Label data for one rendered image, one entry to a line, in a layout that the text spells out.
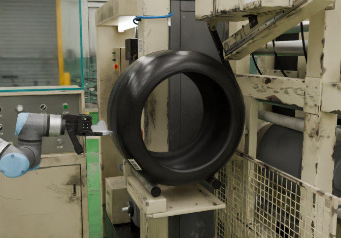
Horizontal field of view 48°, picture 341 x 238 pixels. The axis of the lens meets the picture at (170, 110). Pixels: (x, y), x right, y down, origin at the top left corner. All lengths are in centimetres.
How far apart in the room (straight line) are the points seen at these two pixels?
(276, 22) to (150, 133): 82
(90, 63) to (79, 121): 915
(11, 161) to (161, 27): 95
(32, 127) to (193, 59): 68
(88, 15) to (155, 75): 933
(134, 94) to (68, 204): 103
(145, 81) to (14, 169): 57
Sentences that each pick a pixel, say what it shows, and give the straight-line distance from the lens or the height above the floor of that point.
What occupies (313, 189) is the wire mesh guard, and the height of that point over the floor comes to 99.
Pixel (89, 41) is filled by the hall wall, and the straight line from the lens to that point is 1080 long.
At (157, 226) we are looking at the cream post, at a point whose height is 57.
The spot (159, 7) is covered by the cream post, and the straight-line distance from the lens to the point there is 192.
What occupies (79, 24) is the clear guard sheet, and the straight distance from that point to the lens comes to 222.
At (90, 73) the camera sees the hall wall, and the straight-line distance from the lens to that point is 1070.
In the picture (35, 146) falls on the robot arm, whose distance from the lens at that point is 157.
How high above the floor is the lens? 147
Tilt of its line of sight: 8 degrees down
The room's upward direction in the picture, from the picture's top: straight up
